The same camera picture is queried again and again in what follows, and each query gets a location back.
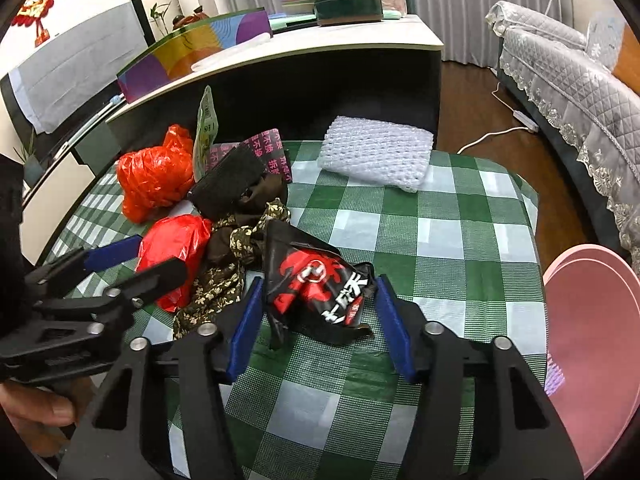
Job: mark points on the green checked tablecloth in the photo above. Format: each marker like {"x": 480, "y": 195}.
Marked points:
{"x": 400, "y": 240}

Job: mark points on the black red snack bag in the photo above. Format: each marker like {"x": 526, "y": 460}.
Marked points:
{"x": 310, "y": 280}

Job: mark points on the large red plastic bag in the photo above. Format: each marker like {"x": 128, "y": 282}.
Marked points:
{"x": 150, "y": 175}

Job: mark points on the white flat translucent box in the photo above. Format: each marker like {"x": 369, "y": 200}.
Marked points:
{"x": 225, "y": 57}

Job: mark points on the colourful rectangular box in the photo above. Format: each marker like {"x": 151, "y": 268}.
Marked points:
{"x": 170, "y": 65}

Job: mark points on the white top coffee table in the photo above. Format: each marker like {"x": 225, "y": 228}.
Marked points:
{"x": 350, "y": 80}

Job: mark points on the light green tray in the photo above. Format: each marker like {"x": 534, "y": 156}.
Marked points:
{"x": 295, "y": 21}

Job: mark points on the maroon patterned package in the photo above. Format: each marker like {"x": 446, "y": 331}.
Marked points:
{"x": 270, "y": 142}

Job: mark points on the green round tin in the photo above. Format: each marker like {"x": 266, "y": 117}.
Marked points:
{"x": 347, "y": 10}

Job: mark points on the person's left hand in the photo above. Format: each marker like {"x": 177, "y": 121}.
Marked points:
{"x": 35, "y": 405}

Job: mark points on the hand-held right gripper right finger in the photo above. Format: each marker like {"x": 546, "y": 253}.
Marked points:
{"x": 395, "y": 330}

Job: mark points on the television stand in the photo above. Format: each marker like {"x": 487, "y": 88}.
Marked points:
{"x": 55, "y": 195}

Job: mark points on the red knot wall decoration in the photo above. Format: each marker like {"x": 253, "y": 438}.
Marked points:
{"x": 42, "y": 0}

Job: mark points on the green panda print bag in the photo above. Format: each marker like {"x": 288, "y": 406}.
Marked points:
{"x": 206, "y": 130}

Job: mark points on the red brown teapot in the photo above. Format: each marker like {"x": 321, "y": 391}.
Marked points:
{"x": 190, "y": 19}

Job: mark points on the television with grey cover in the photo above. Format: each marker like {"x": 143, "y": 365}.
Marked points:
{"x": 75, "y": 65}

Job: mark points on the brown floral cloth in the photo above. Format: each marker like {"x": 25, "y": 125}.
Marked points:
{"x": 220, "y": 270}

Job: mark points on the white foam net sheet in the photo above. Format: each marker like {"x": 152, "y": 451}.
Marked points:
{"x": 375, "y": 155}

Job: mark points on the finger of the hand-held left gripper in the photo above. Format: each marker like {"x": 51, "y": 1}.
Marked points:
{"x": 112, "y": 255}
{"x": 160, "y": 272}

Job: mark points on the bamboo plant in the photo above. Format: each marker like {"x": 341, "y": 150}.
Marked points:
{"x": 159, "y": 17}

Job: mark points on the small potted plant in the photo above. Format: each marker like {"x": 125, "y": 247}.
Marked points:
{"x": 29, "y": 160}

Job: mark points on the white power strip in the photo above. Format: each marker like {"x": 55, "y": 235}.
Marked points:
{"x": 526, "y": 121}

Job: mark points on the sofa with grey quilted cover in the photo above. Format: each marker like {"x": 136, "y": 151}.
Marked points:
{"x": 565, "y": 85}

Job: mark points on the pink plastic bin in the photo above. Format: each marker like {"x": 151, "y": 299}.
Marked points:
{"x": 595, "y": 335}

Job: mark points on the small red plastic bag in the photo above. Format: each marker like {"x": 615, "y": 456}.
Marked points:
{"x": 175, "y": 245}

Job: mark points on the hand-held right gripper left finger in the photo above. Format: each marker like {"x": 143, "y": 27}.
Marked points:
{"x": 245, "y": 330}

